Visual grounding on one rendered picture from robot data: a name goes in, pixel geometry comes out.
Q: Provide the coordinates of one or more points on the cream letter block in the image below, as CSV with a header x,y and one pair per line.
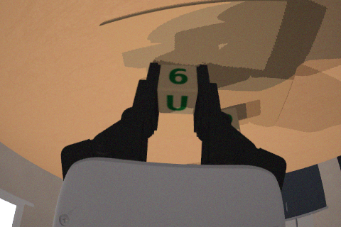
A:
x,y
177,89
232,113

